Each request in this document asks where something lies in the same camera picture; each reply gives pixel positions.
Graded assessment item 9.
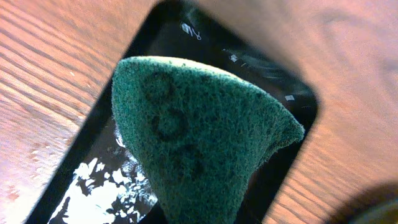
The green scouring sponge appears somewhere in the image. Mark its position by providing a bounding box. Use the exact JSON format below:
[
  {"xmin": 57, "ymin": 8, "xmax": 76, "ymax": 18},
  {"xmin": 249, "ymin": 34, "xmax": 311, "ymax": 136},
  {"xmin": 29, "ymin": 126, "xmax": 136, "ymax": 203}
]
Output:
[{"xmin": 112, "ymin": 57, "xmax": 305, "ymax": 223}]

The black rectangular tray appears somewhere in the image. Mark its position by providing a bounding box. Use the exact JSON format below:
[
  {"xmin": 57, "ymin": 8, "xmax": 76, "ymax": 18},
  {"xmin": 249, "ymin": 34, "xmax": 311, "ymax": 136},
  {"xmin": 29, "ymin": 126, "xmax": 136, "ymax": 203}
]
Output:
[{"xmin": 27, "ymin": 1, "xmax": 318, "ymax": 223}]

